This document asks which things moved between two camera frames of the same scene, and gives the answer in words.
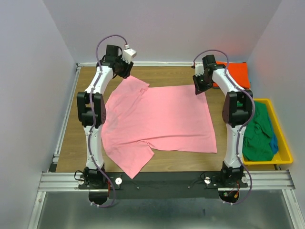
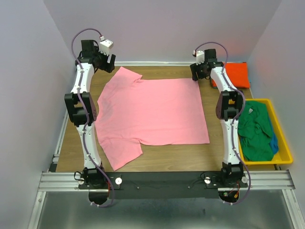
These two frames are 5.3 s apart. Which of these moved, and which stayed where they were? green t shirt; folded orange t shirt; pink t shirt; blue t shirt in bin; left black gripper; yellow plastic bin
Moved: left black gripper; pink t shirt
Stayed: folded orange t shirt; yellow plastic bin; blue t shirt in bin; green t shirt
